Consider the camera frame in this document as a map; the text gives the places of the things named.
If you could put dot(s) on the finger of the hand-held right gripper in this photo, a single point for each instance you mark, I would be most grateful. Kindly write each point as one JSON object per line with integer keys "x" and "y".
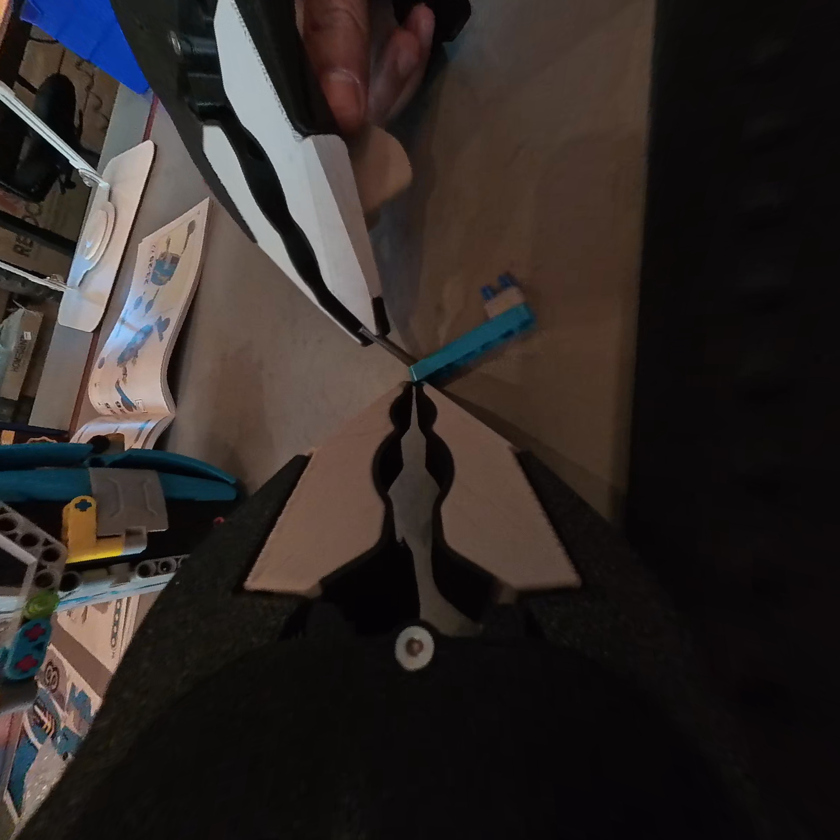
{"x": 256, "y": 203}
{"x": 328, "y": 216}

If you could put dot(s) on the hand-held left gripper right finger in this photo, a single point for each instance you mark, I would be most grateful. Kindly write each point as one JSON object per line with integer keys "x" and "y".
{"x": 505, "y": 518}

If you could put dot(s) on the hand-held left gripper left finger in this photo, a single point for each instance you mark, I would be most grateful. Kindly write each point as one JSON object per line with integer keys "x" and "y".
{"x": 321, "y": 518}

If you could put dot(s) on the dark grey axle rod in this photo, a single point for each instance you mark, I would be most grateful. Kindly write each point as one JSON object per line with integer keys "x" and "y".
{"x": 390, "y": 348}

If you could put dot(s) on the teal short beam with pins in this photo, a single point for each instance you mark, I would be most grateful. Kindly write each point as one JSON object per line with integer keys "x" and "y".
{"x": 472, "y": 344}

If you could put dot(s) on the blue grey toy robot model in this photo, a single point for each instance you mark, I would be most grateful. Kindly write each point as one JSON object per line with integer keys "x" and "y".
{"x": 118, "y": 485}

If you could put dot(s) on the white desk lamp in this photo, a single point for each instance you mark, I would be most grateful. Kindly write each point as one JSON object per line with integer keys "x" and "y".
{"x": 111, "y": 216}

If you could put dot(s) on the person's right hand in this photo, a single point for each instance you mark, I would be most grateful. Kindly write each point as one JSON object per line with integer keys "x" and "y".
{"x": 354, "y": 52}

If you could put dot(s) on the blue storage bin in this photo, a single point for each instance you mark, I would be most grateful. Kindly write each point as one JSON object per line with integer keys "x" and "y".
{"x": 85, "y": 33}

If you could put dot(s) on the black swivel chair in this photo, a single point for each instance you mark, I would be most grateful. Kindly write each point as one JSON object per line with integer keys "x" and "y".
{"x": 46, "y": 131}

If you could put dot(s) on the folded instruction booklet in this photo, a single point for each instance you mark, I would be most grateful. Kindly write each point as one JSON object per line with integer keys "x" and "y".
{"x": 151, "y": 315}

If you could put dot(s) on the open instruction sheet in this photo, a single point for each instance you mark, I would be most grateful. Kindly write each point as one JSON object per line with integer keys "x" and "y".
{"x": 98, "y": 630}

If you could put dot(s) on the sticker sheet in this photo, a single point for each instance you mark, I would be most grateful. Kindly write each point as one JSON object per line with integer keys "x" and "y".
{"x": 46, "y": 735}

